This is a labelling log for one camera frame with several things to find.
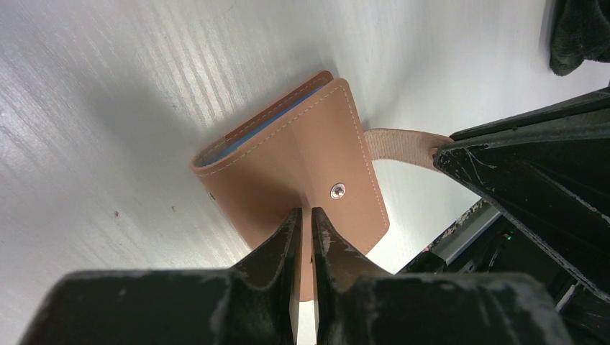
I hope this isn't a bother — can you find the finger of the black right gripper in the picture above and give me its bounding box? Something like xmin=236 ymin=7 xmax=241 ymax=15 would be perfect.
xmin=434 ymin=88 xmax=609 ymax=300

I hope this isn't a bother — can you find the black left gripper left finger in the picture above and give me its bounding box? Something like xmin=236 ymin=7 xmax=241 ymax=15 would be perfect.
xmin=21 ymin=208 xmax=302 ymax=344

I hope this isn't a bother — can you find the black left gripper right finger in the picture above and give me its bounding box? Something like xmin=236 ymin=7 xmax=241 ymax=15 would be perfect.
xmin=311 ymin=208 xmax=572 ymax=344

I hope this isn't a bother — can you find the tan leather card holder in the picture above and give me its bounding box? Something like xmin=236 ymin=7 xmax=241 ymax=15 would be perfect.
xmin=190 ymin=70 xmax=455 ymax=303

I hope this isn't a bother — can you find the black floral blanket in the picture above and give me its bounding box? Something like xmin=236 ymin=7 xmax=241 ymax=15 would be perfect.
xmin=550 ymin=0 xmax=609 ymax=76

